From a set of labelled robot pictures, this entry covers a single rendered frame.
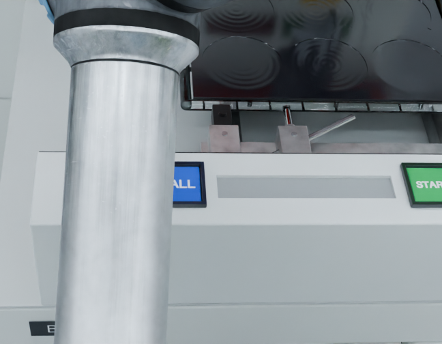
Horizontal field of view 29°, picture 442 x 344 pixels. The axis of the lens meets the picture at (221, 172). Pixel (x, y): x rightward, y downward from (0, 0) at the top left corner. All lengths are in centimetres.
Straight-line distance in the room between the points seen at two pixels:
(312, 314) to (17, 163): 40
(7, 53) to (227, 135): 62
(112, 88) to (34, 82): 52
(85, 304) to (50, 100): 54
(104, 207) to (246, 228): 23
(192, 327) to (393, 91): 38
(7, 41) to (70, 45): 83
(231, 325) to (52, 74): 42
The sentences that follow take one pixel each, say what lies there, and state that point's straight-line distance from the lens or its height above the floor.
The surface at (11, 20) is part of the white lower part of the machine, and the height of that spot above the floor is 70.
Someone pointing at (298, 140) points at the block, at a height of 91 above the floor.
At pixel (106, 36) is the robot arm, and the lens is 64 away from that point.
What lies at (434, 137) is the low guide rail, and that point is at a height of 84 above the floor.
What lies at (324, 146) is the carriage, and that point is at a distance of 102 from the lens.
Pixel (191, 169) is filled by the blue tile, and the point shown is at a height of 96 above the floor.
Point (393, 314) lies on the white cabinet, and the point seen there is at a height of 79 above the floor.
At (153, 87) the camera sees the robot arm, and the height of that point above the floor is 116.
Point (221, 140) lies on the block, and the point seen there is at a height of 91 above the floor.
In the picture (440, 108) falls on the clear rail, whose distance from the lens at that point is 108.
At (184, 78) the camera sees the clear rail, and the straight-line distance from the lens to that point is 104.
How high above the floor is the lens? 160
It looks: 48 degrees down
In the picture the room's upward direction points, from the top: 7 degrees clockwise
